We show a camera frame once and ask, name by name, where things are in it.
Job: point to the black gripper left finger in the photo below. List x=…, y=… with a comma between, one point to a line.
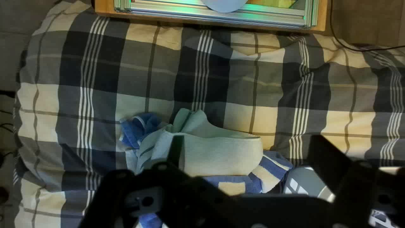
x=176, y=152

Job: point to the blue denim clothing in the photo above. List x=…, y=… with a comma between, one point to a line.
x=219, y=153

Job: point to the plaid bed comforter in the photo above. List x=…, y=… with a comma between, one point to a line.
x=105, y=84

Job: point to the white and blue towel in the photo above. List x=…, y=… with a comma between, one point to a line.
x=270, y=167

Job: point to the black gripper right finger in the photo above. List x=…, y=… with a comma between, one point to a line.
x=331, y=169

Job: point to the wooden table with aluminium rails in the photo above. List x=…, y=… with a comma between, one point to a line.
x=169, y=13

